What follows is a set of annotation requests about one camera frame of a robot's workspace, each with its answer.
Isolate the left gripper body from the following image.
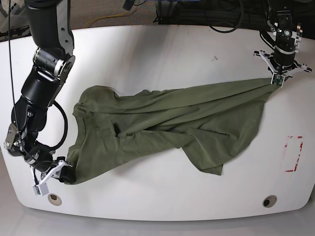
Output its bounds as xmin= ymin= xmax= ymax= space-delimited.
xmin=253 ymin=49 xmax=312 ymax=78

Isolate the red tape marking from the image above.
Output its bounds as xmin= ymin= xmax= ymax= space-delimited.
xmin=282 ymin=136 xmax=304 ymax=173

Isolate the right table grommet hole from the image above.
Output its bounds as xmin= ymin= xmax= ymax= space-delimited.
xmin=262 ymin=195 xmax=277 ymax=208

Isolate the green T-shirt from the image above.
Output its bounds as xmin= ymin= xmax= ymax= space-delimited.
xmin=67 ymin=78 xmax=277 ymax=184

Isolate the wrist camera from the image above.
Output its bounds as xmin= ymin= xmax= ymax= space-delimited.
xmin=32 ymin=183 xmax=49 ymax=196
xmin=271 ymin=73 xmax=285 ymax=88

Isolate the table grommet hole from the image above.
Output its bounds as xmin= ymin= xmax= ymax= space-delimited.
xmin=48 ymin=194 xmax=62 ymax=206
xmin=262 ymin=195 xmax=277 ymax=208

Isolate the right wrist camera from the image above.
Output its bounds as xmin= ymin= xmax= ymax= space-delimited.
xmin=32 ymin=183 xmax=49 ymax=196

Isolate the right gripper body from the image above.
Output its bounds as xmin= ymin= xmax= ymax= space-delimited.
xmin=29 ymin=156 xmax=67 ymax=185

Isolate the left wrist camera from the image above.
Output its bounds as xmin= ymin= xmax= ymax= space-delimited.
xmin=271 ymin=73 xmax=285 ymax=88

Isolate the yellow cable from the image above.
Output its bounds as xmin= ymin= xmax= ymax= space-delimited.
xmin=85 ymin=9 xmax=135 ymax=29

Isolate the left table grommet hole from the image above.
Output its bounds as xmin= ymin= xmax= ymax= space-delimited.
xmin=48 ymin=194 xmax=62 ymax=206

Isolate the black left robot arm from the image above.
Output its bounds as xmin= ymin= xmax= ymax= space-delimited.
xmin=254 ymin=0 xmax=312 ymax=78

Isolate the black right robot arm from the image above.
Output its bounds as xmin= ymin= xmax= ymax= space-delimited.
xmin=4 ymin=0 xmax=76 ymax=184

